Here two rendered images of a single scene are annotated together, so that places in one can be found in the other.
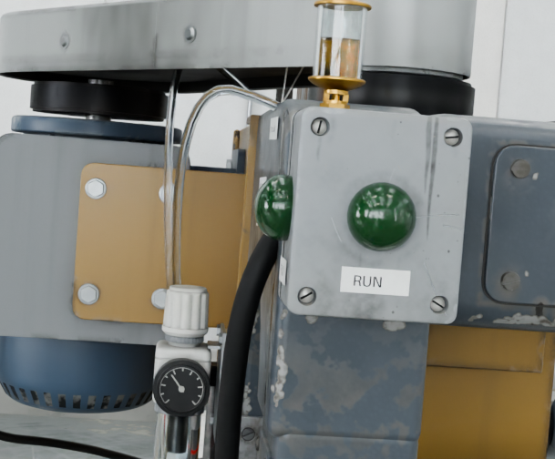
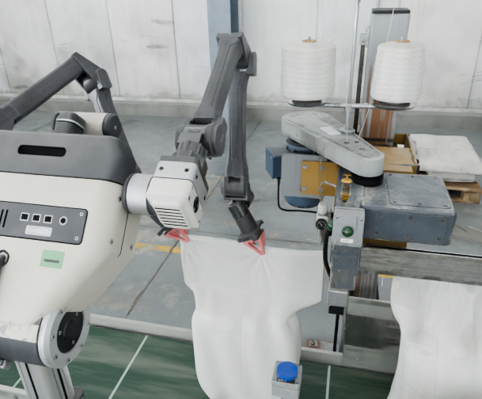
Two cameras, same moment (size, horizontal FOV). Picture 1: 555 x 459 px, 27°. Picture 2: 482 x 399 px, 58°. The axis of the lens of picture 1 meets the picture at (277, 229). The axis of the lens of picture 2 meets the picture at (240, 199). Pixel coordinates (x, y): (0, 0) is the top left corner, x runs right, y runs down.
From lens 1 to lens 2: 0.74 m
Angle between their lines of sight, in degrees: 30
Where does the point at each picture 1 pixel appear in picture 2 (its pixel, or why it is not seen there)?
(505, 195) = (376, 219)
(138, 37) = (313, 143)
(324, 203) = (337, 229)
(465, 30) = (380, 167)
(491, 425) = not seen: hidden behind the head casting
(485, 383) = not seen: hidden behind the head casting
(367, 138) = (345, 219)
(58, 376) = (297, 202)
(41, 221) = (293, 172)
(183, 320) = (321, 210)
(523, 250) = (379, 228)
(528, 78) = not seen: outside the picture
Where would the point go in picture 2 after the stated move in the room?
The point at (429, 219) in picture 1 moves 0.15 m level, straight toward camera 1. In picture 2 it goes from (356, 231) to (341, 263)
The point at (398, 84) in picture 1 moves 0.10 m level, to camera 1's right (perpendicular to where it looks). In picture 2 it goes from (363, 180) to (402, 184)
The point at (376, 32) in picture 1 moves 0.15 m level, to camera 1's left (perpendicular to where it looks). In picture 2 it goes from (359, 169) to (305, 163)
